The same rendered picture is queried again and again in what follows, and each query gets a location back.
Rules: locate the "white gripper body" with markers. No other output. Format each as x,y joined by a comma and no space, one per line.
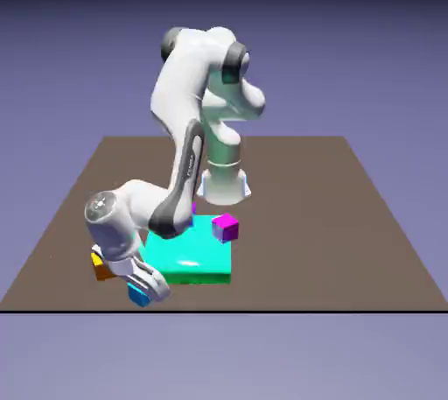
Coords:
147,277

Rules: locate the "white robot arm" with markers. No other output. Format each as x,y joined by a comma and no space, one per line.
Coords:
182,92

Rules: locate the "small blue cube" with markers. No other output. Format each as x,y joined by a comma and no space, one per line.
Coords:
138,296

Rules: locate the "small orange cube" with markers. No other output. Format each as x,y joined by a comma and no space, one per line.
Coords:
101,270

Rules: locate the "small magenta cube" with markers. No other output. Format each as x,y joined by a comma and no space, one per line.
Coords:
193,209
225,228

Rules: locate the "large cyan box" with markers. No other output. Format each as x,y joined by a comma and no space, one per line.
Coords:
196,253

